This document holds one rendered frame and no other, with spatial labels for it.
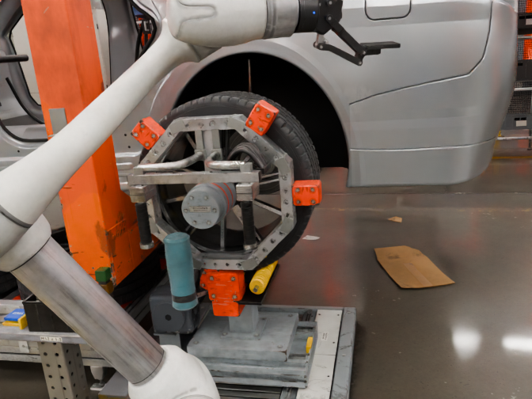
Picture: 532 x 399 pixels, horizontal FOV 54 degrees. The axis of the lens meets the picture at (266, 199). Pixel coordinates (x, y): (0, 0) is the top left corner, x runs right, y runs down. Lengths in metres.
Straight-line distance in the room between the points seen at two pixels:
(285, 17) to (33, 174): 0.47
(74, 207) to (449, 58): 1.47
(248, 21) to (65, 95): 1.11
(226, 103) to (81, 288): 0.91
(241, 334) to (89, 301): 1.11
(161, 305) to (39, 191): 1.34
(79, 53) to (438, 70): 1.29
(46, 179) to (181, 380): 0.56
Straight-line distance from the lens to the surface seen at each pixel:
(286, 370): 2.06
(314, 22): 0.94
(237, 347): 2.10
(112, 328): 1.16
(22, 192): 0.89
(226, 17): 0.87
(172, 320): 2.18
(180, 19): 0.88
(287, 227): 1.76
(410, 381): 2.29
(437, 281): 3.08
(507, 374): 2.40
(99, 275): 1.84
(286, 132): 1.77
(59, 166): 0.89
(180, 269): 1.79
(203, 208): 1.66
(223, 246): 1.97
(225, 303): 1.93
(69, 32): 1.87
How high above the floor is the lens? 1.33
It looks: 16 degrees down
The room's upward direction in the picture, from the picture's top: 5 degrees counter-clockwise
